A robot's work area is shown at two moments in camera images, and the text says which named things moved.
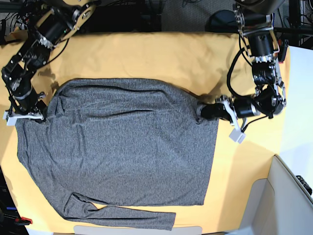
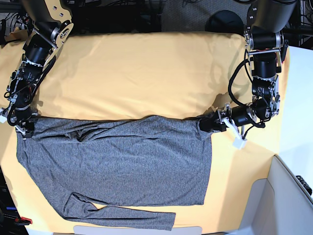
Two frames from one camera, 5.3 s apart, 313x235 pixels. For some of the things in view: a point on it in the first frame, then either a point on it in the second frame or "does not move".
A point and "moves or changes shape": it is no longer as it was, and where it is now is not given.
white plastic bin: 279,204 does not move
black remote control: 305,184 does not move
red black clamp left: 23,221 does not move
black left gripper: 32,104 to 21,118
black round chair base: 222,21 does not move
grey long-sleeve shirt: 121,142 moves or changes shape
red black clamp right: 282,44 does not move
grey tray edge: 90,230 does not move
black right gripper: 242,105 to 219,121
